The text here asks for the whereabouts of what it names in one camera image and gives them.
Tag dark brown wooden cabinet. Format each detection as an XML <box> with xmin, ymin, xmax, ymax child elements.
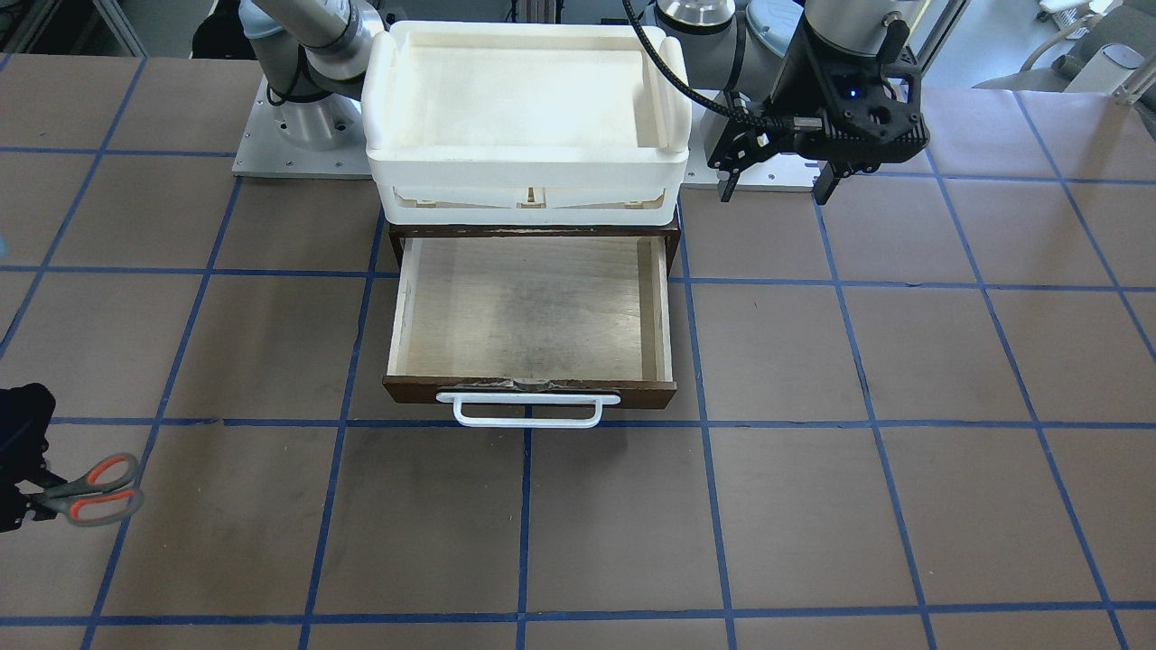
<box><xmin>385</xmin><ymin>209</ymin><xmax>682</xmax><ymax>268</ymax></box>

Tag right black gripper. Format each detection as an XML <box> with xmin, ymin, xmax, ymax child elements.
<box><xmin>1</xmin><ymin>384</ymin><xmax>57</xmax><ymax>532</ymax></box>

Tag white plastic tray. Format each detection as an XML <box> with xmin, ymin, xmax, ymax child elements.
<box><xmin>362</xmin><ymin>21</ymin><xmax>691</xmax><ymax>226</ymax></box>

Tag black braided cable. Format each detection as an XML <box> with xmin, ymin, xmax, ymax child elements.
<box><xmin>621</xmin><ymin>0</ymin><xmax>823</xmax><ymax>132</ymax></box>

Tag wooden drawer with white handle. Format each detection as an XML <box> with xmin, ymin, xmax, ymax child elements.
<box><xmin>381</xmin><ymin>235</ymin><xmax>677</xmax><ymax>428</ymax></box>

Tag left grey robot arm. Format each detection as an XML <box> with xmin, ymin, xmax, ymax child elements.
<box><xmin>649</xmin><ymin>1</ymin><xmax>929</xmax><ymax>204</ymax></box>

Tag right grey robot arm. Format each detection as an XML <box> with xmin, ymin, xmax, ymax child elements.
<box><xmin>3</xmin><ymin>1</ymin><xmax>390</xmax><ymax>532</ymax></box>

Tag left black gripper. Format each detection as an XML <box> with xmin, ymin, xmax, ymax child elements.
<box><xmin>707</xmin><ymin>19</ymin><xmax>929</xmax><ymax>205</ymax></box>

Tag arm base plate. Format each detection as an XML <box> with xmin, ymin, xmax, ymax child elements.
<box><xmin>232</xmin><ymin>79</ymin><xmax>371</xmax><ymax>180</ymax></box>
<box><xmin>682</xmin><ymin>102</ymin><xmax>821</xmax><ymax>192</ymax></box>

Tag grey orange scissors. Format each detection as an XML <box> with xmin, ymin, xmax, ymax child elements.
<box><xmin>29</xmin><ymin>453</ymin><xmax>145</xmax><ymax>527</ymax></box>

